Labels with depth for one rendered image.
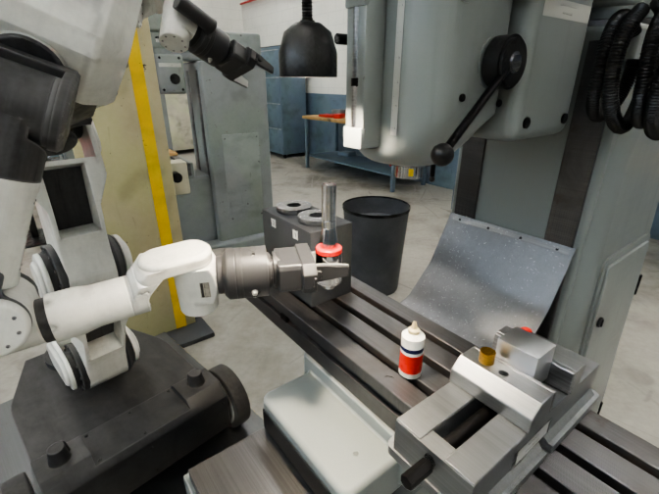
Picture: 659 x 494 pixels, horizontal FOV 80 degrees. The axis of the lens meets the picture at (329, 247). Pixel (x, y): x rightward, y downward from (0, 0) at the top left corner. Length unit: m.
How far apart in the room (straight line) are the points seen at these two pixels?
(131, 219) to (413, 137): 1.89
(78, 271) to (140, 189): 1.26
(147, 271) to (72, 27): 0.34
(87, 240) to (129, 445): 0.52
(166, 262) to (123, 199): 1.63
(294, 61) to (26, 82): 0.31
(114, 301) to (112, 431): 0.65
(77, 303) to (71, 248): 0.40
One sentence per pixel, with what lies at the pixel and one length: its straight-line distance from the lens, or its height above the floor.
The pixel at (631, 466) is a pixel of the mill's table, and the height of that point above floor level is 0.94.
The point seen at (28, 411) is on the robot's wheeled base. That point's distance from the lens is 1.48.
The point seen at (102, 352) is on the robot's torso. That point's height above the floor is 0.75.
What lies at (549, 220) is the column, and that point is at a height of 1.15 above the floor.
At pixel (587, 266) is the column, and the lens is 1.02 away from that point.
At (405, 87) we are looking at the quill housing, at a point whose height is 1.42.
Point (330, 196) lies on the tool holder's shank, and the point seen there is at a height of 1.26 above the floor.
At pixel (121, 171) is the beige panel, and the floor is 1.02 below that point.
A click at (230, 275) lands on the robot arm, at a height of 1.14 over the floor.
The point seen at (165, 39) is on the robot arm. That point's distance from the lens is 1.08.
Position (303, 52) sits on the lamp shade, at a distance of 0.50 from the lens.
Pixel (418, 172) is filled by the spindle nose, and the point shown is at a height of 1.29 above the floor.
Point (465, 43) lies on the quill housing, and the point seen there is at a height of 1.48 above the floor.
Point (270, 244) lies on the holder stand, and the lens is 1.03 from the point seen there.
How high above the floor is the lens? 1.43
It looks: 23 degrees down
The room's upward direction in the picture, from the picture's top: straight up
